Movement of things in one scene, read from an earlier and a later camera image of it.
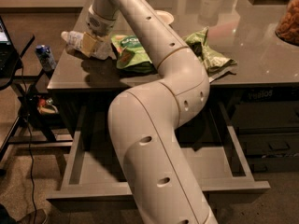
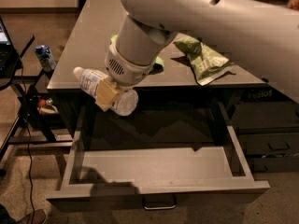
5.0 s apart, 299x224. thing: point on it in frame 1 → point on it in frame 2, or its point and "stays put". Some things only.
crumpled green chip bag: (216, 64) stays put
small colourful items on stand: (46, 106) stays put
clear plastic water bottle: (103, 49) → (125, 102)
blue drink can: (46, 57) stays put
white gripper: (100, 24) → (127, 68)
